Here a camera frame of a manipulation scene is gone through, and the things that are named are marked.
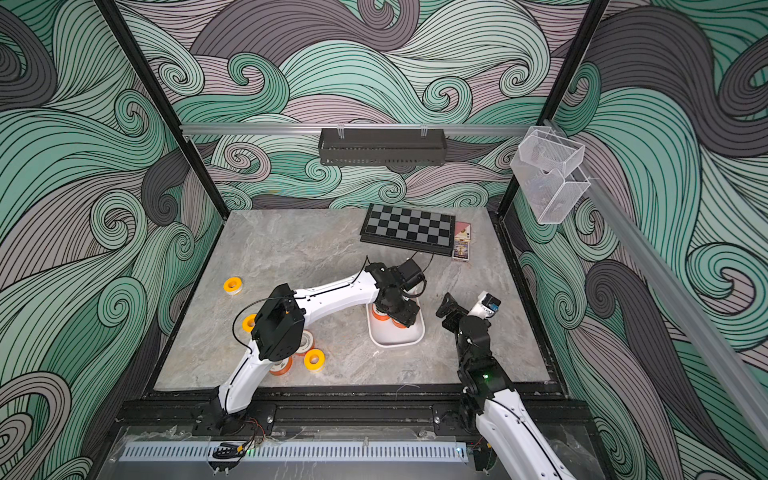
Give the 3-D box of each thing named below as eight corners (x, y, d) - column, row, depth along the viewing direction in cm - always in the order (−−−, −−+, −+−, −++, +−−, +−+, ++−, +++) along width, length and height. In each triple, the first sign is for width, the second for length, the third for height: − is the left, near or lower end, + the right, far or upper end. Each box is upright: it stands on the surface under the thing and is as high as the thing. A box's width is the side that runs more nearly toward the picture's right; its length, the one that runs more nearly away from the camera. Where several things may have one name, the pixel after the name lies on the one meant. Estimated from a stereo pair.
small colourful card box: (451, 258, 108) (452, 255, 106) (454, 223, 120) (455, 220, 118) (468, 261, 107) (469, 258, 106) (469, 226, 119) (470, 222, 117)
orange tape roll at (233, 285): (222, 294, 99) (220, 291, 97) (228, 279, 103) (226, 276, 101) (239, 294, 99) (237, 291, 97) (244, 279, 103) (242, 276, 101)
